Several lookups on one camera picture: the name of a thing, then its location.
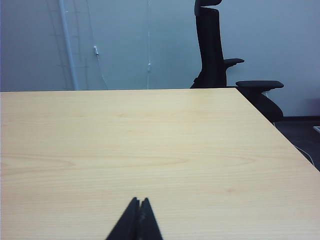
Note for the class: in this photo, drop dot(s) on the black office chair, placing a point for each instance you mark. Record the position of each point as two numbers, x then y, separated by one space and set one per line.
210 50

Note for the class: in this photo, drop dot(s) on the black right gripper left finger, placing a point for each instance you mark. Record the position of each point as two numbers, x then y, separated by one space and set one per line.
126 222

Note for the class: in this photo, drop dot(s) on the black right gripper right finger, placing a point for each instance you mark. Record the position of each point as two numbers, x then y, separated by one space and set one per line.
148 222

